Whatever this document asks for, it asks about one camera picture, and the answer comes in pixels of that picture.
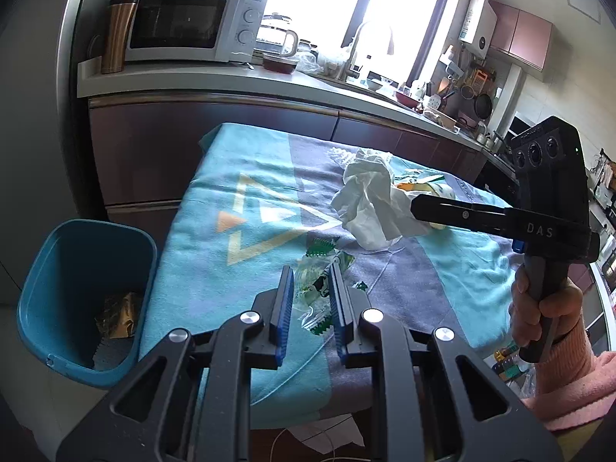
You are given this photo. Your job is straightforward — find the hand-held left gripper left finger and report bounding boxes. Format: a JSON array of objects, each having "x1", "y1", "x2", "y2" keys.
[{"x1": 57, "y1": 266, "x2": 295, "y2": 462}]

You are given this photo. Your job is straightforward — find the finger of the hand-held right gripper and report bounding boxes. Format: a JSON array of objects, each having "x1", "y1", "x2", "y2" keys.
[{"x1": 410, "y1": 194, "x2": 518, "y2": 240}]

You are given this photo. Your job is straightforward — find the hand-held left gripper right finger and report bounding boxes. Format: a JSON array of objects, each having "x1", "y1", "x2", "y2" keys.
[{"x1": 328, "y1": 264, "x2": 565, "y2": 462}]

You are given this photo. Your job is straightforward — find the dotted paper cup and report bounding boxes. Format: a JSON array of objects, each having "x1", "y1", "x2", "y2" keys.
[{"x1": 392, "y1": 176, "x2": 458, "y2": 230}]

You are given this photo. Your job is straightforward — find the clear green plastic wrapper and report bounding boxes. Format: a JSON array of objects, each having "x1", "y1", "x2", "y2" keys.
[{"x1": 295, "y1": 239, "x2": 369, "y2": 335}]

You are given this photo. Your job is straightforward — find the white tissue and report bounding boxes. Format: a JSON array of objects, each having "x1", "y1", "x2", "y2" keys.
[{"x1": 331, "y1": 149, "x2": 431, "y2": 251}]

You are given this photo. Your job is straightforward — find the gold foil snack bag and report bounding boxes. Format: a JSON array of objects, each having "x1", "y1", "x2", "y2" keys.
[{"x1": 95, "y1": 293, "x2": 144, "y2": 340}]

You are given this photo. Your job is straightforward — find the blue plastic bin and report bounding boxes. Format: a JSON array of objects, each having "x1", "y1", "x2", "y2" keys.
[{"x1": 17, "y1": 219, "x2": 159, "y2": 390}]

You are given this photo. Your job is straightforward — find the person's right forearm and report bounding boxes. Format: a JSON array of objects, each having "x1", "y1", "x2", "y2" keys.
[{"x1": 522, "y1": 320, "x2": 616, "y2": 431}]

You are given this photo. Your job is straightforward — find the person's right hand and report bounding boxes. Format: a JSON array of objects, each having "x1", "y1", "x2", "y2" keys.
[{"x1": 510, "y1": 264, "x2": 585, "y2": 363}]

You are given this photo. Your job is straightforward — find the built-in black oven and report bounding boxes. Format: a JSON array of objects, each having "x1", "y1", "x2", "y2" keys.
[{"x1": 474, "y1": 110, "x2": 525, "y2": 203}]

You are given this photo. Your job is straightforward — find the white paper sheet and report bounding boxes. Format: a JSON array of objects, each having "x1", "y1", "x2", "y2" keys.
[{"x1": 289, "y1": 414, "x2": 367, "y2": 449}]

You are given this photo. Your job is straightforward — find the teal printed tablecloth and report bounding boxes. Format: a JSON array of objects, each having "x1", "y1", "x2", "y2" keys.
[{"x1": 139, "y1": 122, "x2": 523, "y2": 417}]

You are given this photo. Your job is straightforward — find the steel kitchen faucet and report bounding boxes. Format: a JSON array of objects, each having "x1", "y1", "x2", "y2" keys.
[{"x1": 347, "y1": 22, "x2": 386, "y2": 80}]

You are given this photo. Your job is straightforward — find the brown base cabinets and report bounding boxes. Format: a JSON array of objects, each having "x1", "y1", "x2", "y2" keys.
[{"x1": 88, "y1": 96, "x2": 487, "y2": 224}]

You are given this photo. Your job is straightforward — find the clear plastic bag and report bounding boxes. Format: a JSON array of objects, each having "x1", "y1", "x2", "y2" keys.
[{"x1": 297, "y1": 48, "x2": 322, "y2": 76}]

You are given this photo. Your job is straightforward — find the lidded container dark contents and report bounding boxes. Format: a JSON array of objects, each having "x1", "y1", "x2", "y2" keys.
[{"x1": 262, "y1": 53, "x2": 300, "y2": 74}]

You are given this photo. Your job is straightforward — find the glass electric kettle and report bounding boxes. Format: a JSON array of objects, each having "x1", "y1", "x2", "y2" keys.
[{"x1": 255, "y1": 12, "x2": 299, "y2": 59}]

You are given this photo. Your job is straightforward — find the kitchen window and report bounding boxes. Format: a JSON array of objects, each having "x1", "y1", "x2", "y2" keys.
[{"x1": 250, "y1": 0, "x2": 458, "y2": 85}]

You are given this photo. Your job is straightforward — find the white kitchen countertop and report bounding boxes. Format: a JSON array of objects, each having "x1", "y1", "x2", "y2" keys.
[{"x1": 77, "y1": 58, "x2": 487, "y2": 152}]

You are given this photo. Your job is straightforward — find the white microwave oven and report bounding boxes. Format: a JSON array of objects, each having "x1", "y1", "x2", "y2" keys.
[{"x1": 124, "y1": 0, "x2": 264, "y2": 64}]

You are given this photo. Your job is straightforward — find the copper travel tumbler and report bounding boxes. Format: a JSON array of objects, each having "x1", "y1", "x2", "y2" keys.
[{"x1": 100, "y1": 0, "x2": 139, "y2": 74}]

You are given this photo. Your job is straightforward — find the grey refrigerator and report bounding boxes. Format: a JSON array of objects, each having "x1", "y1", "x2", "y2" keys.
[{"x1": 0, "y1": 0, "x2": 97, "y2": 299}]

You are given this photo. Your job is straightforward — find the pink wall cabinet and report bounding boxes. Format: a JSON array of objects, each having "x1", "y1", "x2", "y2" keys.
[{"x1": 488, "y1": 1, "x2": 553, "y2": 70}]

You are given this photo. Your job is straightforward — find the white wall water heater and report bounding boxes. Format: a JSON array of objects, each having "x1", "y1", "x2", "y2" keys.
[{"x1": 458, "y1": 0, "x2": 497, "y2": 56}]

